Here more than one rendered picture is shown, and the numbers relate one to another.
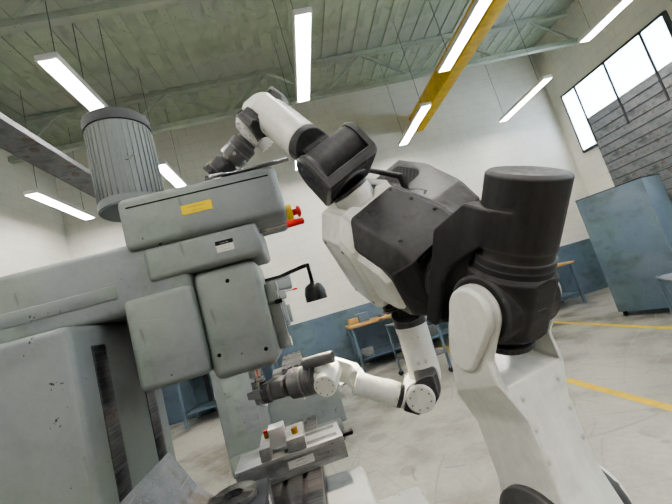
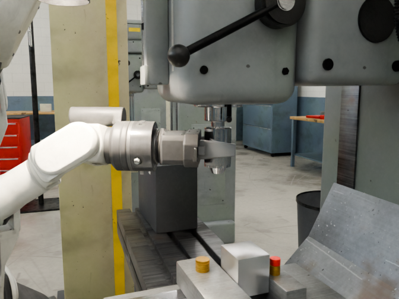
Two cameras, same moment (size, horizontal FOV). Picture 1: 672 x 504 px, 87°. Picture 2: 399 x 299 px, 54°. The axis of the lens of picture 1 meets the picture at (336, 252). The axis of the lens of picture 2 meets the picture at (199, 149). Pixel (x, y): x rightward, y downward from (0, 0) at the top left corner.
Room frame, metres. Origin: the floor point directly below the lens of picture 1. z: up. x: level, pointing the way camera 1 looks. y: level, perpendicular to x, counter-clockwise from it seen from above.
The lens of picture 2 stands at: (1.79, 0.18, 1.33)
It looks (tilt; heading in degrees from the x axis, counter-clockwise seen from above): 9 degrees down; 169
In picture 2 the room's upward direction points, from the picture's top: straight up
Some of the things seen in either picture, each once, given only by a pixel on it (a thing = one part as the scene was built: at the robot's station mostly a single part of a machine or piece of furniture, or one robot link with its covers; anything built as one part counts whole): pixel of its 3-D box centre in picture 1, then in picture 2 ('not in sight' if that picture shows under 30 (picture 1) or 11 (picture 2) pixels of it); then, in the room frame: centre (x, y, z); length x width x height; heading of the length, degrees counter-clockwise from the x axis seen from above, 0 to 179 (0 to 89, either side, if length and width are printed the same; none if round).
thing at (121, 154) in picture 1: (125, 166); not in sight; (1.09, 0.59, 2.05); 0.20 x 0.20 x 0.32
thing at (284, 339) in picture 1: (278, 314); (153, 17); (1.14, 0.23, 1.45); 0.04 x 0.04 x 0.21; 7
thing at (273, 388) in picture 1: (287, 385); (165, 148); (1.10, 0.25, 1.23); 0.13 x 0.12 x 0.10; 166
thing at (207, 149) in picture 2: not in sight; (217, 150); (1.15, 0.33, 1.23); 0.06 x 0.02 x 0.03; 76
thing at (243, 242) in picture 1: (214, 257); not in sight; (1.12, 0.39, 1.68); 0.34 x 0.24 x 0.10; 97
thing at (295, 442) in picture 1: (295, 436); (210, 290); (1.25, 0.30, 1.04); 0.15 x 0.06 x 0.04; 10
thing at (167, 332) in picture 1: (180, 334); (320, 12); (1.10, 0.54, 1.47); 0.24 x 0.19 x 0.26; 7
